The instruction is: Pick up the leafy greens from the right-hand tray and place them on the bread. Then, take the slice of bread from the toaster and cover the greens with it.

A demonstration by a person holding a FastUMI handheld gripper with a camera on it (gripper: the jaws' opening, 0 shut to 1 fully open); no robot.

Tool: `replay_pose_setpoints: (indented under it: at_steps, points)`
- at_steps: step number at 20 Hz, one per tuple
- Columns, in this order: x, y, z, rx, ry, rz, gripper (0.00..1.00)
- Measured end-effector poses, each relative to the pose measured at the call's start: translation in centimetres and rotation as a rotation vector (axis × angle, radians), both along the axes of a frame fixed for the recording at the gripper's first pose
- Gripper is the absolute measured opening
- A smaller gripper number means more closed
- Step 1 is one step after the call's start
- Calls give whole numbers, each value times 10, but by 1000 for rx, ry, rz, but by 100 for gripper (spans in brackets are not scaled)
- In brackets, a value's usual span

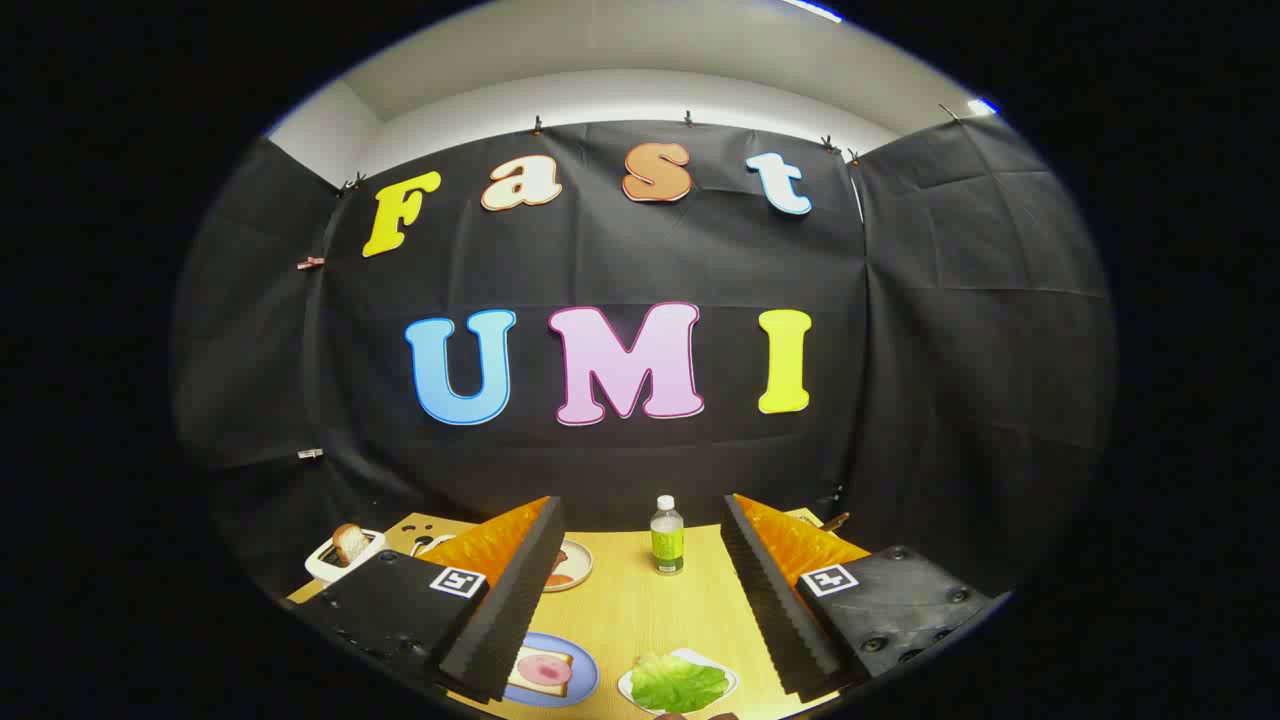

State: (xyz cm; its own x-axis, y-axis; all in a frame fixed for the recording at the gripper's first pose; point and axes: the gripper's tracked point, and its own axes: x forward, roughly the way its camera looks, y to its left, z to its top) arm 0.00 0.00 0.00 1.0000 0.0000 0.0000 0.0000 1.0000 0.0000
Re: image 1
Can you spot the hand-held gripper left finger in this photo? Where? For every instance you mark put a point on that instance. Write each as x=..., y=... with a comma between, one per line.
x=510, y=620

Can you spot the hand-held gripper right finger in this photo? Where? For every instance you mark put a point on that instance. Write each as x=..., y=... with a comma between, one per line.
x=775, y=620

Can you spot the green lettuce leaf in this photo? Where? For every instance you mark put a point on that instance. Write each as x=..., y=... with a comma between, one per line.
x=675, y=685

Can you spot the toasted bread slice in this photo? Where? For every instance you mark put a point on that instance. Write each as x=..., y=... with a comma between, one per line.
x=350, y=543

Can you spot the pink ham slice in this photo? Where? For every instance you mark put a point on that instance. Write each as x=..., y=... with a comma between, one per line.
x=545, y=669

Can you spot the white sandwich bread slice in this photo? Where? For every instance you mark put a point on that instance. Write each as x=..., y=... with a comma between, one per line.
x=515, y=683

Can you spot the brown meat slice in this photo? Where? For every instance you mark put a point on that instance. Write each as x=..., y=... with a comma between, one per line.
x=556, y=560

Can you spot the white square plate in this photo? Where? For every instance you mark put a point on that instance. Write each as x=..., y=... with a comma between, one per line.
x=705, y=657

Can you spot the white round plate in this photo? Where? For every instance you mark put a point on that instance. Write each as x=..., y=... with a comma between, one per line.
x=578, y=560

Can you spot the blue plate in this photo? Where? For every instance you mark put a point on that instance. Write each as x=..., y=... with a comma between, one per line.
x=585, y=675

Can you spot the green label plastic bottle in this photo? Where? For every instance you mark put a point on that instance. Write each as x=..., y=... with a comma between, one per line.
x=667, y=545

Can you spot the white toaster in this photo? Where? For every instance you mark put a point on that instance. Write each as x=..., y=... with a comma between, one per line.
x=325, y=565

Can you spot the black backdrop cloth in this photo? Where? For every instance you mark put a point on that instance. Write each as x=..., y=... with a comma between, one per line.
x=700, y=260

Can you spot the ceiling light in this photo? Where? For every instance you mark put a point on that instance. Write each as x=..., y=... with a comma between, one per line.
x=982, y=105

